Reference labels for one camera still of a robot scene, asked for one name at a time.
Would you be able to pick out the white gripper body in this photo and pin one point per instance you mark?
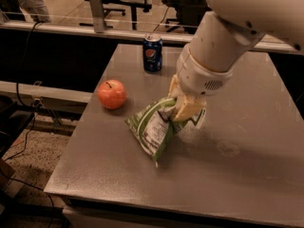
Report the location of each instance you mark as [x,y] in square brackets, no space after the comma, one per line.
[197,77]

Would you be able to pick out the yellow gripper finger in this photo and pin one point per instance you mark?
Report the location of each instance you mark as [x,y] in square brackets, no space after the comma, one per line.
[174,89]
[186,105]

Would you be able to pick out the green jalapeno chip bag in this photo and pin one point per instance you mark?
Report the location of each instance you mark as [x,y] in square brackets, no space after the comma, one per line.
[153,128]

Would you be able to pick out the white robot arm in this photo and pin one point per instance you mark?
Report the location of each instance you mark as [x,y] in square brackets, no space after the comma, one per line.
[226,31]

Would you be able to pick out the blue pepsi can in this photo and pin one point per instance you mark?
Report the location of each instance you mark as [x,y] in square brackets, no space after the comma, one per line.
[152,52]

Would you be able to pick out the red apple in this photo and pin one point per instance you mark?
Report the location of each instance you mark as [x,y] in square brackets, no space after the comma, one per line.
[111,94]

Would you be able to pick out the black office chair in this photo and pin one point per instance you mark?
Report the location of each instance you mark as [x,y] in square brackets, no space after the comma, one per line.
[188,14]

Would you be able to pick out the person legs in background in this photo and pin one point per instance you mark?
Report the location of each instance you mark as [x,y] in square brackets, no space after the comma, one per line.
[37,10]

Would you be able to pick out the left metal rail bracket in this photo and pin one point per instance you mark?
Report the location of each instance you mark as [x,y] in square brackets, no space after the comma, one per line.
[97,11]

